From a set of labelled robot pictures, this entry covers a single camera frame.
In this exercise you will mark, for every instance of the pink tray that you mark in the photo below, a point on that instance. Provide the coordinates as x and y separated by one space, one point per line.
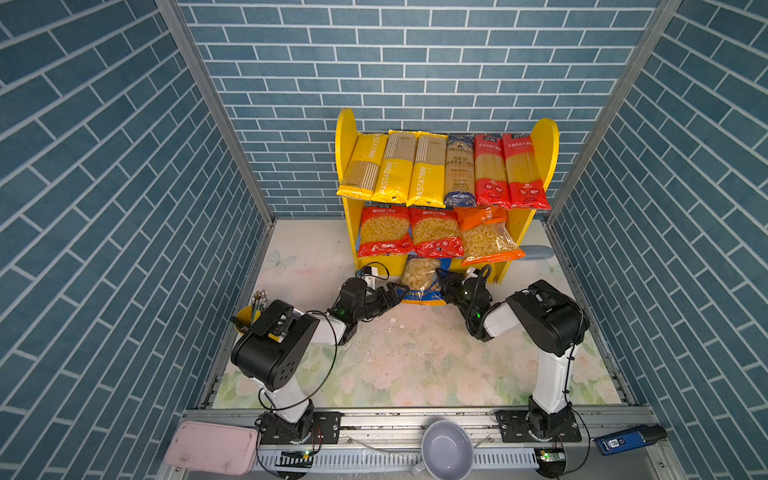
212 448

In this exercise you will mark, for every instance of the grey oval case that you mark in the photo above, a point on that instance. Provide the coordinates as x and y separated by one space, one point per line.
537 252

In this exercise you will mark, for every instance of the red spaghetti bag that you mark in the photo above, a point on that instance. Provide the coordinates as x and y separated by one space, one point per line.
491 185
525 185

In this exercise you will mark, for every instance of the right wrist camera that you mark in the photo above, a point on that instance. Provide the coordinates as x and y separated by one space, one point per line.
473 273

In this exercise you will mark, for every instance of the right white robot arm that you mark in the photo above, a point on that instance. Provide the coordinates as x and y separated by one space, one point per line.
554 322

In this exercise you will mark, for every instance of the blue handheld device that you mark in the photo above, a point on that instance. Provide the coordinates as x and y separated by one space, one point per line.
630 439

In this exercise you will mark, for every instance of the yellow pen cup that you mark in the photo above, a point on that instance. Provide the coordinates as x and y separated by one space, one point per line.
243 320

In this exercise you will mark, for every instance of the orange pasta bag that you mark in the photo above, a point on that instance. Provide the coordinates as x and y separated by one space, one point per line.
484 236

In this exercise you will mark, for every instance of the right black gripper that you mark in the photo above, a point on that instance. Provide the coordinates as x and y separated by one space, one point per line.
450 282

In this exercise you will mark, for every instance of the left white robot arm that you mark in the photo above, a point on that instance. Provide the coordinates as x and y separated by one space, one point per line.
273 345

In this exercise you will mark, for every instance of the yellow spaghetti bag long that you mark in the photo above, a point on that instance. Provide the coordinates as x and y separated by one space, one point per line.
395 172

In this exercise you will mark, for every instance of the blue-top Moli pasta bag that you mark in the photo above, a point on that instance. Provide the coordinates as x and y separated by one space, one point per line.
459 172

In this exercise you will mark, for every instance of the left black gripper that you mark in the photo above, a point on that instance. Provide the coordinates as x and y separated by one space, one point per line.
393 301

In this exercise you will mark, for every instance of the grey bowl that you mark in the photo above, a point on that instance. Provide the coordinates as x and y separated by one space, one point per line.
447 450

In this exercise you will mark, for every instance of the red macaroni bag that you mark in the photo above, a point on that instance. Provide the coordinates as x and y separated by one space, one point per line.
436 233
385 230

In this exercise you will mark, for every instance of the yellow shelf unit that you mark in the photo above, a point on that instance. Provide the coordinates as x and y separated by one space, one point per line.
546 140

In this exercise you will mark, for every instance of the blue shell pasta bag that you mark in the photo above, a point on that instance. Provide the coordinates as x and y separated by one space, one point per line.
420 276

